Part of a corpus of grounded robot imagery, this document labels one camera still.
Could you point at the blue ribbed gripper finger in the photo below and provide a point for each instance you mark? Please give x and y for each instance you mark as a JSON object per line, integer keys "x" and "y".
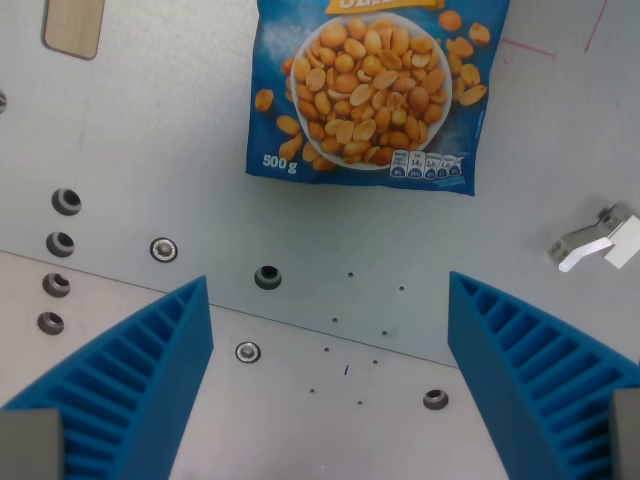
{"x": 530, "y": 370}
{"x": 135, "y": 370}

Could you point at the wooden panel insert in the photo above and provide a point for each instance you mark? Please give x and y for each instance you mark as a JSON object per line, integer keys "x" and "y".
{"x": 72, "y": 27}

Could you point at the blue peanut bag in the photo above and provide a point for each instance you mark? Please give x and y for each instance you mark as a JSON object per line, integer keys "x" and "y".
{"x": 367, "y": 90}

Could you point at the metal bracket with white tab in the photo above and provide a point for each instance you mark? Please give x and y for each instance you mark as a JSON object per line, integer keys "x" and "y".
{"x": 595, "y": 240}

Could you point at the silver hex bolt with washer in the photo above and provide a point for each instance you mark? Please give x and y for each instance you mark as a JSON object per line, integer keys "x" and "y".
{"x": 164, "y": 249}
{"x": 248, "y": 352}

